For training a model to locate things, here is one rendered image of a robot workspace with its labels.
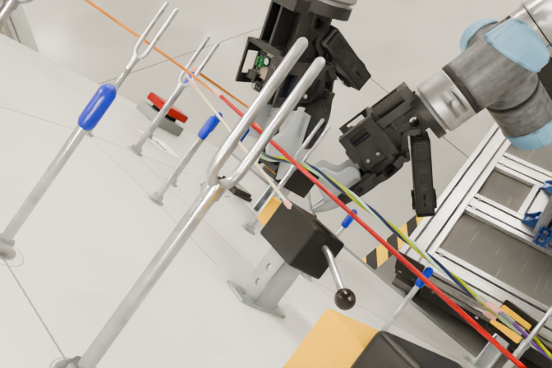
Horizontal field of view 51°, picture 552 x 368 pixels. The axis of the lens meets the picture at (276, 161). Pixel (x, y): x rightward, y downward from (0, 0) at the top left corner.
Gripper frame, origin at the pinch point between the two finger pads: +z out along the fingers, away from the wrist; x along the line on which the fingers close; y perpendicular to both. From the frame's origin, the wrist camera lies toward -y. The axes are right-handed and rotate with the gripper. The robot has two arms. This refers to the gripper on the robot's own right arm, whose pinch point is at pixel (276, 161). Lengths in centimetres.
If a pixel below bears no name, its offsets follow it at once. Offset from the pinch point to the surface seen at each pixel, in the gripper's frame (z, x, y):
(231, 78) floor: 50, -159, -127
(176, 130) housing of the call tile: 7.4, -22.6, -1.3
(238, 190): 6.9, -4.4, 0.0
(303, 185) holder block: 2.6, 2.0, -4.2
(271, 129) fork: -19.8, 30.2, 34.5
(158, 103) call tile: 4.1, -24.6, 1.6
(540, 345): -1.8, 34.6, -0.5
